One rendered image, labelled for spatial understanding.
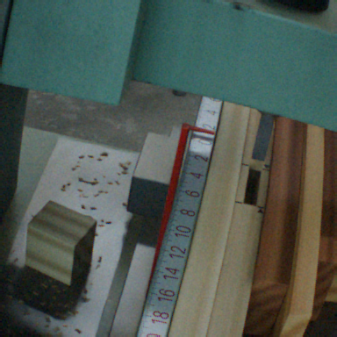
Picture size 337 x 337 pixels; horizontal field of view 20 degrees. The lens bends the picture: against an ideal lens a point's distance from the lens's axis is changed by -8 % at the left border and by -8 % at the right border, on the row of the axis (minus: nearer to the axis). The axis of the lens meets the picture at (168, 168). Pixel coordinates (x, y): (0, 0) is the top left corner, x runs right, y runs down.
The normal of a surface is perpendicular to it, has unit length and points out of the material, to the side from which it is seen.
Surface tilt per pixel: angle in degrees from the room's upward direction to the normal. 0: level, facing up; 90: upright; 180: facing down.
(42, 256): 90
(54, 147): 0
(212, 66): 90
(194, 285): 0
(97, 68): 90
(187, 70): 90
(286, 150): 0
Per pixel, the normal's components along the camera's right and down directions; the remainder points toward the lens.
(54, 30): -0.15, 0.51
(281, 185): 0.18, -0.83
